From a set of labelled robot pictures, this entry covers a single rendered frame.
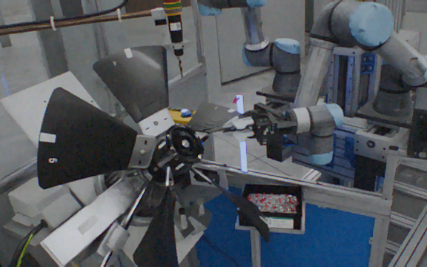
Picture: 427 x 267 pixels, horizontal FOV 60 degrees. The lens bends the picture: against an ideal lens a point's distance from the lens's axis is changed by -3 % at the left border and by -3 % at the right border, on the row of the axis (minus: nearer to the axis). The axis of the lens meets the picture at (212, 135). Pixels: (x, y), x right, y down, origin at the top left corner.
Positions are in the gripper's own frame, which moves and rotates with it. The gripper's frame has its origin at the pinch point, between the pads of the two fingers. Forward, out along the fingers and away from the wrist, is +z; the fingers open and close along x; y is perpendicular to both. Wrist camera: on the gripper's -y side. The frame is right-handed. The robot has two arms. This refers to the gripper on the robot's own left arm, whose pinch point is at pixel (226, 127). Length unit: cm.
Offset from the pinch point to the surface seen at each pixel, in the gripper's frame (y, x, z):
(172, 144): 16.8, -7.8, 16.6
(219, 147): -193, 139, -21
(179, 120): -34.7, 14.7, 13.2
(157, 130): 6.9, -6.9, 20.1
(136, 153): 16.1, -6.4, 26.0
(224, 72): -364, 138, -59
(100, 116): 17.6, -19.0, 31.9
